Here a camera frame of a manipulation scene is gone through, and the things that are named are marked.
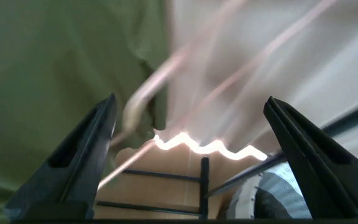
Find black clothes rack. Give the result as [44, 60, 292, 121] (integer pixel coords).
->
[96, 98, 358, 219]

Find white laundry basket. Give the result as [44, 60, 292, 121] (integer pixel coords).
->
[224, 161, 314, 220]

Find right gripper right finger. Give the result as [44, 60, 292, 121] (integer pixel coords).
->
[263, 95, 358, 219]

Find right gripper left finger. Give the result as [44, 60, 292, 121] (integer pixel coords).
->
[2, 92, 118, 220]

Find green long-sleeved shirt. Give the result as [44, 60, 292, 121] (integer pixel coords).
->
[0, 0, 171, 220]

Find beige curtain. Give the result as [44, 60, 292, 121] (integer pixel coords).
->
[153, 0, 358, 163]

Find pink clothes hanger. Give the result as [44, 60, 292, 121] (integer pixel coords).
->
[97, 0, 339, 191]

